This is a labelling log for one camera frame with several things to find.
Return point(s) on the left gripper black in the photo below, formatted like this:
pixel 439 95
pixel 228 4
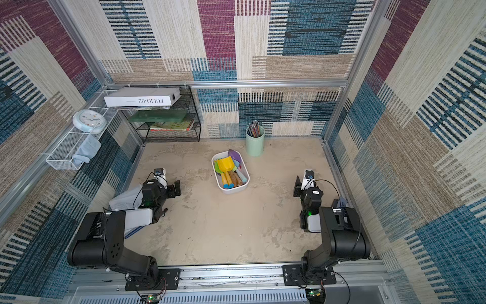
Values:
pixel 176 191

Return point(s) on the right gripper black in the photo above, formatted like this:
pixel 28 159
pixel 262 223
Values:
pixel 299 187

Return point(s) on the white plastic storage box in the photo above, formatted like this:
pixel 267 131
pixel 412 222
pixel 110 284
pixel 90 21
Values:
pixel 218 177

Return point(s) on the green trowel yellow handle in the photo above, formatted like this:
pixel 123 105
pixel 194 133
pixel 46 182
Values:
pixel 217 170

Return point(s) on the yellow scoop brown wooden handle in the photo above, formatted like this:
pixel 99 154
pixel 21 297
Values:
pixel 227 165

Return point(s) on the light blue trowel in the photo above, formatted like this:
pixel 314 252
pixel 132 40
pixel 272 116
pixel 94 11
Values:
pixel 239 173

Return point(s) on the purple trowel pink handle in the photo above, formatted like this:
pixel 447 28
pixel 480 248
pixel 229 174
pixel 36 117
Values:
pixel 235 155

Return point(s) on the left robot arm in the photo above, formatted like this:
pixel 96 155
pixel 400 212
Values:
pixel 100 239

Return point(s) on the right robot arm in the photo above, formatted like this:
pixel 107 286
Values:
pixel 342 234

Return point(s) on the white folio box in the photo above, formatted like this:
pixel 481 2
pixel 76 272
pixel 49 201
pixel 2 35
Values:
pixel 143 97

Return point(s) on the grey hole punch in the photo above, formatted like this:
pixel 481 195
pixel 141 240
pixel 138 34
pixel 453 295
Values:
pixel 339 203

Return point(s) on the mint green pencil cup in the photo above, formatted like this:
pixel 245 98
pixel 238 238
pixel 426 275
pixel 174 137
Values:
pixel 255 146

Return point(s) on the colourful book on shelf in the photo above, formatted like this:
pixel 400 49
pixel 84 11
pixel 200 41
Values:
pixel 172 126

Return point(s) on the coloured pencils bundle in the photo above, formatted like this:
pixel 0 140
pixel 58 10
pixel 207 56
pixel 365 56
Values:
pixel 254 129

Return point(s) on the green book on shelf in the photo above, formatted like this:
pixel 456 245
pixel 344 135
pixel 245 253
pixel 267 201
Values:
pixel 158 116

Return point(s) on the light blue cloth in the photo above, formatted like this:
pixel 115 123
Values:
pixel 87 150

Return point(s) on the white round clock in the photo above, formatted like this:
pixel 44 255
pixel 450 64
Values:
pixel 89 121

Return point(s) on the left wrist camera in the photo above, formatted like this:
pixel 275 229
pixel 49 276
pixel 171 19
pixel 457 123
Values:
pixel 160 174

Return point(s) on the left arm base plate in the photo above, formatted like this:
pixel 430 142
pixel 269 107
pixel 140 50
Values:
pixel 167 279

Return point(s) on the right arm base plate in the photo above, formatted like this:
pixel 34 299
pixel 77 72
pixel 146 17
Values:
pixel 294 275

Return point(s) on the white wire basket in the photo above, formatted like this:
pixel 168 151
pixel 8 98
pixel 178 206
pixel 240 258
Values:
pixel 61 155

